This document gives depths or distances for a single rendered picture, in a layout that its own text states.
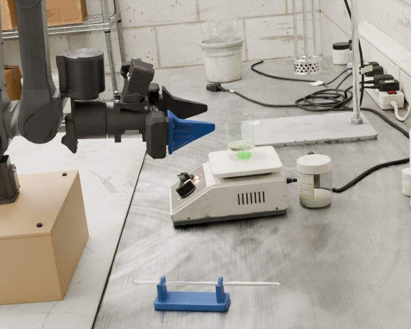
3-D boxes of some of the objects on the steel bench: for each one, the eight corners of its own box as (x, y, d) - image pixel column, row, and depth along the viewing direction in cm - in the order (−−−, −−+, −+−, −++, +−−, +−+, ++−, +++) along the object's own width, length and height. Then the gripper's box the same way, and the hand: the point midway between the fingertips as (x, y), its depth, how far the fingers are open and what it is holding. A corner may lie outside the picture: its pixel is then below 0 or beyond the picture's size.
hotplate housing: (171, 228, 119) (166, 185, 116) (170, 200, 131) (166, 159, 128) (301, 214, 119) (299, 170, 117) (288, 187, 132) (286, 147, 129)
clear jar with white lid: (318, 193, 128) (316, 151, 125) (340, 202, 123) (338, 159, 120) (291, 202, 125) (289, 159, 122) (312, 212, 120) (310, 168, 117)
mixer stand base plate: (243, 149, 155) (242, 145, 155) (240, 125, 174) (239, 120, 174) (379, 138, 154) (379, 134, 154) (361, 114, 173) (361, 110, 173)
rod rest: (153, 310, 94) (150, 286, 93) (160, 297, 97) (156, 273, 96) (226, 311, 92) (224, 287, 91) (230, 298, 95) (228, 275, 94)
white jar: (354, 63, 230) (354, 43, 228) (337, 65, 229) (336, 46, 226) (346, 60, 235) (346, 41, 233) (329, 62, 234) (329, 43, 232)
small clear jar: (411, 199, 121) (411, 176, 120) (396, 192, 124) (396, 170, 123) (428, 194, 122) (429, 171, 121) (414, 188, 126) (414, 165, 124)
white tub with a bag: (225, 72, 235) (219, 7, 228) (256, 76, 225) (251, 8, 218) (193, 81, 226) (186, 14, 219) (224, 86, 216) (218, 15, 209)
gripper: (108, 119, 114) (203, 117, 116) (107, 162, 97) (218, 158, 99) (107, 82, 112) (204, 80, 114) (105, 119, 95) (220, 117, 96)
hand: (188, 117), depth 106 cm, fingers open, 9 cm apart
